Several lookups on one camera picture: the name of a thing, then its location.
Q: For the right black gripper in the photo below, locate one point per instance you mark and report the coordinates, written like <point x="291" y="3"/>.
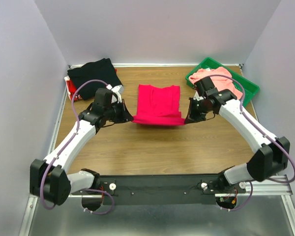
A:
<point x="192" y="117"/>

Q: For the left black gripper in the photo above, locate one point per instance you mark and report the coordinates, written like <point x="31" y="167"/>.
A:
<point x="125" y="116"/>

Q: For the magenta t shirt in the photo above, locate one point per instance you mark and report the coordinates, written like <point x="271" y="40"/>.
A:
<point x="158" y="106"/>

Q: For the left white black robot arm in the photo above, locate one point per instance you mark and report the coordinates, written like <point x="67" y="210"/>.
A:
<point x="58" y="162"/>

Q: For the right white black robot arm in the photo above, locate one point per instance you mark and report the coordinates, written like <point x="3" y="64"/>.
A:
<point x="270" y="152"/>

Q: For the salmon pink t shirt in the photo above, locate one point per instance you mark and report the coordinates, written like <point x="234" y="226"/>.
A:
<point x="217" y="76"/>

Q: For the black folded t shirt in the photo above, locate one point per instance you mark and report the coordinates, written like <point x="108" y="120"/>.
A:
<point x="100" y="70"/>

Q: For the green plastic bin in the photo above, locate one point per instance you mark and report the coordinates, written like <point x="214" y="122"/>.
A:
<point x="250" y="88"/>

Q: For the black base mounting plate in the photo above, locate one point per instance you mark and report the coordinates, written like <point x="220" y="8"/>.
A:
<point x="164" y="189"/>

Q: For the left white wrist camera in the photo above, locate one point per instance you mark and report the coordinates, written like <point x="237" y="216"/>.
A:
<point x="117" y="92"/>

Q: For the aluminium frame rail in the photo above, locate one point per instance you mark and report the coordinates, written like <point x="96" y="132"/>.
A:
<point x="270" y="189"/>

